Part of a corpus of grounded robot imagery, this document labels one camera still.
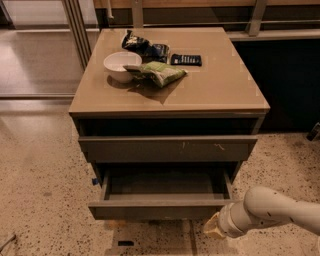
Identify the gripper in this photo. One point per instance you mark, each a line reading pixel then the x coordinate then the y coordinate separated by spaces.
pixel 226 221

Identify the grey drawer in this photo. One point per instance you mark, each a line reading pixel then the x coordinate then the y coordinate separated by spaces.
pixel 162 195
pixel 167 149

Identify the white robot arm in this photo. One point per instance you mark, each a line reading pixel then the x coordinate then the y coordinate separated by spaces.
pixel 262 208

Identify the grey drawer cabinet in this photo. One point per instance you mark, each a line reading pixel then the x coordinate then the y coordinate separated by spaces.
pixel 220 97

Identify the grey top drawer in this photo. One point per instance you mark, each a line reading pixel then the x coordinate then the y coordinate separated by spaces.
pixel 167 149

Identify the black object at right edge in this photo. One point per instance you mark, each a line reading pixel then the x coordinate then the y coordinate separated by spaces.
pixel 313 133

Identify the green chip bag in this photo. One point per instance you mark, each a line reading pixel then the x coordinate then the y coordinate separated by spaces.
pixel 159 73

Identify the black snack packet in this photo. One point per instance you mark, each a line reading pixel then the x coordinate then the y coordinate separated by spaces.
pixel 188 60

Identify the black chip bag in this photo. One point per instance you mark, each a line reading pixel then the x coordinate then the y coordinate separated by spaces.
pixel 144 48

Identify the white bowl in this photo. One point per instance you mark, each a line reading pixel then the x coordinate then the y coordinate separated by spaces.
pixel 115 65

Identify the metal railing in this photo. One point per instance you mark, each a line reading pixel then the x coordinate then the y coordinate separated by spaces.
pixel 244 20

